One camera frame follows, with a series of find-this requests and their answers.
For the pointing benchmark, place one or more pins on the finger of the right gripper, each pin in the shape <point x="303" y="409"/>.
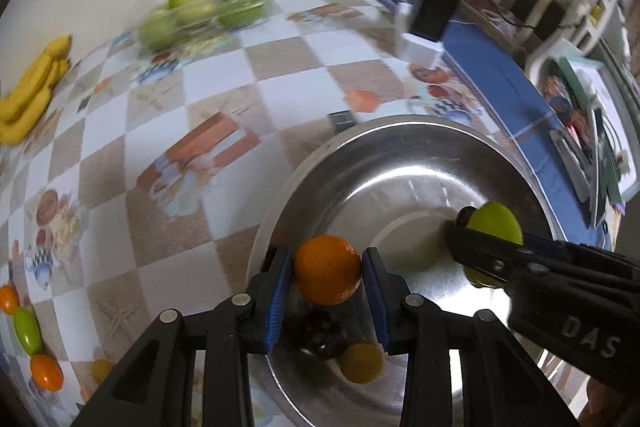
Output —
<point x="501" y="260"/>

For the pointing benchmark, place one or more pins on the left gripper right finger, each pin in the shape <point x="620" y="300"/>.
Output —
<point x="501" y="384"/>

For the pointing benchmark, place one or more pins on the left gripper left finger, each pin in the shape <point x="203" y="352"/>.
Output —
<point x="152" y="383"/>

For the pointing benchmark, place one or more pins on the yellow longan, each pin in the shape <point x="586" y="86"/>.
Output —
<point x="100" y="369"/>

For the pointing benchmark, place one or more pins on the brown longan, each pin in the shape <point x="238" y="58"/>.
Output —
<point x="361" y="363"/>

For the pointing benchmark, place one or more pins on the small orange mandarin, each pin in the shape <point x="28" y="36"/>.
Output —
<point x="9" y="300"/>

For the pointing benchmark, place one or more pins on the clear box of green fruits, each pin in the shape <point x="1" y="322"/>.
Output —
<point x="167" y="25"/>

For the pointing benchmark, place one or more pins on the silver metal bowl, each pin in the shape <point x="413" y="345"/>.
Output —
<point x="392" y="183"/>

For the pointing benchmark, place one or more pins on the green tray box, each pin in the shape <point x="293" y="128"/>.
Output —
<point x="597" y="140"/>

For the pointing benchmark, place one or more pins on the checkered patterned tablecloth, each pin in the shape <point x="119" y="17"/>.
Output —
<point x="145" y="183"/>

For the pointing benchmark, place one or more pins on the black charger on white dock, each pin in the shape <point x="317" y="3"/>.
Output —
<point x="419" y="28"/>

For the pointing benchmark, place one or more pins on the yellow banana bunch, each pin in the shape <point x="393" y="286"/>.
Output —
<point x="23" y="108"/>

